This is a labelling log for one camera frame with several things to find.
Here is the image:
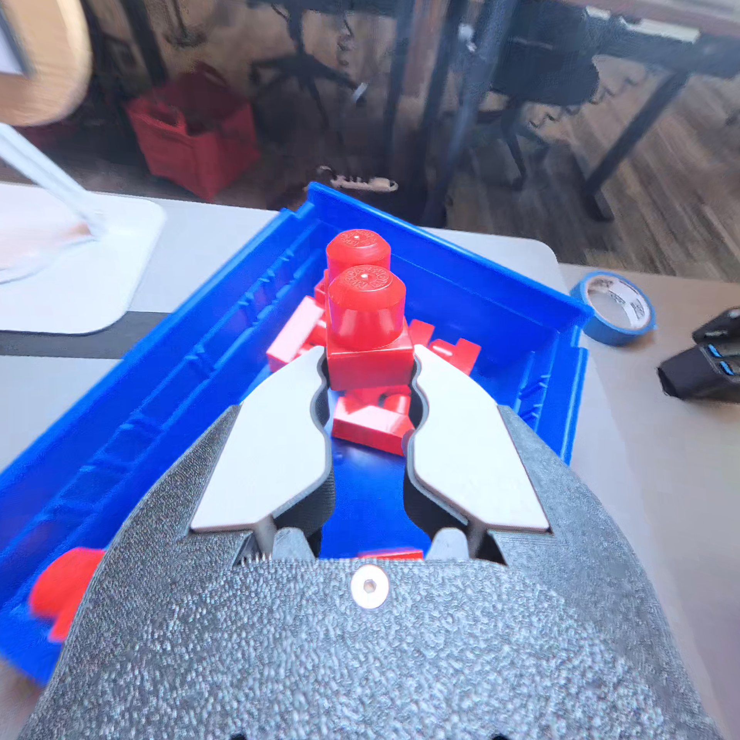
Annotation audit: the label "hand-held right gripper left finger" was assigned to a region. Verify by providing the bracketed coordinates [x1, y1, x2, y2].
[190, 345, 336, 558]

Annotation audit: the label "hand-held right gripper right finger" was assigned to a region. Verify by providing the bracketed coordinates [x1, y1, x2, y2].
[403, 345, 551, 558]

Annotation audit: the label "cluster of red mega blocks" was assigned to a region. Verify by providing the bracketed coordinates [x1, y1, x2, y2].
[29, 296, 482, 644]

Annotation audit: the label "blue plastic bin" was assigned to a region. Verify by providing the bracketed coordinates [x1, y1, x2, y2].
[0, 182, 593, 686]

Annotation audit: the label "red joined mega block steps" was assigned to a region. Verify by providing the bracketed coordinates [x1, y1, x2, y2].
[315, 229, 417, 393]

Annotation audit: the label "blue masking tape roll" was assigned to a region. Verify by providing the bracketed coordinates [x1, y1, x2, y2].
[570, 271, 657, 346]

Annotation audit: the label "black usb hub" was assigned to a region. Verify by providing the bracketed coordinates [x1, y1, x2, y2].
[657, 309, 740, 402]

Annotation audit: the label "white document stand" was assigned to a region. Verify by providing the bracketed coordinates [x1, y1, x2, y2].
[0, 121, 168, 336]

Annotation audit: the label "black tripod pole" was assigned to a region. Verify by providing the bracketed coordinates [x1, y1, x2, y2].
[425, 0, 521, 226]

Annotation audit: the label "black office chair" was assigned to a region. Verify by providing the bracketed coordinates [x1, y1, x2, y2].
[491, 0, 602, 192]

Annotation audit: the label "wooden desk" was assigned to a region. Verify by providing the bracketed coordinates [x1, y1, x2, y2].
[578, 0, 740, 223]

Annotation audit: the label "printed instruction sheet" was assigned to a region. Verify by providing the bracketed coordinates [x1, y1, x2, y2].
[0, 0, 35, 76]

